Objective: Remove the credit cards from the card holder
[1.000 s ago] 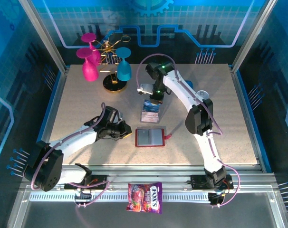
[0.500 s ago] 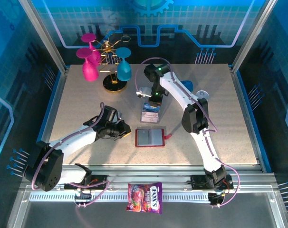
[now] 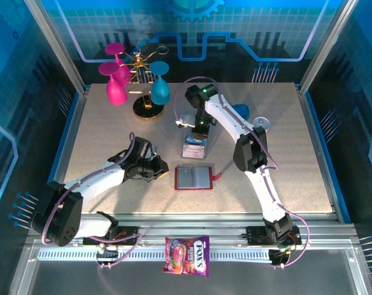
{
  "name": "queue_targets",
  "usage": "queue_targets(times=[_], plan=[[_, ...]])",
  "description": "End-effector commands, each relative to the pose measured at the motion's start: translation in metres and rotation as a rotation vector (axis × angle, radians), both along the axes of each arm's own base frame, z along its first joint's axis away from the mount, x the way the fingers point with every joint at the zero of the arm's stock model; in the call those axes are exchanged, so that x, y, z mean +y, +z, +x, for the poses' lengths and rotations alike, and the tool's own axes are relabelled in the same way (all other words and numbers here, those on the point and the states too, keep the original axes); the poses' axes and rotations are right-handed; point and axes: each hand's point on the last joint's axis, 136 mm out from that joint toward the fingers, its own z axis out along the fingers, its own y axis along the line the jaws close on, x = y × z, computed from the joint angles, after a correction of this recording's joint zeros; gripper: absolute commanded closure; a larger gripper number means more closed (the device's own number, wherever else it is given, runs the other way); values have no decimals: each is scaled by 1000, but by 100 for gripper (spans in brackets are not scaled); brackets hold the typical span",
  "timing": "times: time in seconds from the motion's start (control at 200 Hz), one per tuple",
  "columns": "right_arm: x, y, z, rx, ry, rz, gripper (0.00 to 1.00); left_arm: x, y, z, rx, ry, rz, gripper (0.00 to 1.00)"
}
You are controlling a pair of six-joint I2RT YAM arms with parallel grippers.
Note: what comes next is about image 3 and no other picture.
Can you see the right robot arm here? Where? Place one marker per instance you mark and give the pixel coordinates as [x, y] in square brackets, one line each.
[250, 153]

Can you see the white blossom print card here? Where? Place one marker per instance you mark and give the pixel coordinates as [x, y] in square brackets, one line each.
[193, 151]

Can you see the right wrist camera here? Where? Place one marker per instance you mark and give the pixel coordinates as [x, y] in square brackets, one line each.
[186, 120]

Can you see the red leather card holder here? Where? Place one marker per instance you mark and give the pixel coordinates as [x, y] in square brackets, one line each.
[192, 178]

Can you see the small pull-tab tin can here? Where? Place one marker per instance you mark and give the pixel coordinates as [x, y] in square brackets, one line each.
[263, 121]

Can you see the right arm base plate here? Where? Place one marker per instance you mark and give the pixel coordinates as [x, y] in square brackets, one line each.
[256, 236]

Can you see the black connector box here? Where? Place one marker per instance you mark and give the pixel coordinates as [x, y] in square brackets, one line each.
[279, 257]
[107, 255]

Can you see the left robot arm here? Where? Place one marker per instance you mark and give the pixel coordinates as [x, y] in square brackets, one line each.
[60, 221]

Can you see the clear acrylic card stand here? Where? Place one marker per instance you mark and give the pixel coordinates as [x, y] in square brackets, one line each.
[194, 158]

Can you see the white cup blue lid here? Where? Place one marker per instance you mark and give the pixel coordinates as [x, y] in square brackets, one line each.
[242, 110]

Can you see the aluminium cross beam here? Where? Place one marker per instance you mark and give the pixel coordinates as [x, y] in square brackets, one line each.
[189, 227]

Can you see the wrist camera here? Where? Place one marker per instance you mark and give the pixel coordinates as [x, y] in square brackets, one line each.
[144, 147]
[186, 120]

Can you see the Fox's candy bag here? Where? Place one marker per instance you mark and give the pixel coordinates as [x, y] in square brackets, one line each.
[186, 255]

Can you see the pink wine glass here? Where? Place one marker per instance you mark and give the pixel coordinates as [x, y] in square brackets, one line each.
[114, 48]
[116, 92]

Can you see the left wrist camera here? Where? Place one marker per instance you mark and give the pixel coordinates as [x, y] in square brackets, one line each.
[144, 147]

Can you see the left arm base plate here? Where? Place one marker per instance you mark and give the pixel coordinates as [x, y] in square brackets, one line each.
[127, 236]

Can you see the aluminium frame post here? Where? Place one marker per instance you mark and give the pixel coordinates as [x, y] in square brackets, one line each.
[58, 46]
[327, 46]

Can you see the aluminium side rail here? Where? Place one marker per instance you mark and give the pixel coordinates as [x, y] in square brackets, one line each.
[68, 147]
[311, 123]

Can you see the teal wine glass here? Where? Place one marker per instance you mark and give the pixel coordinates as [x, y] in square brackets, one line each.
[160, 92]

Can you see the gold glass rack stand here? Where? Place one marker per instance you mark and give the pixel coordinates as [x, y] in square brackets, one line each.
[143, 112]

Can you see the blue credit card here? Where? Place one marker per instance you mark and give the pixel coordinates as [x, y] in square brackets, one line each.
[195, 142]

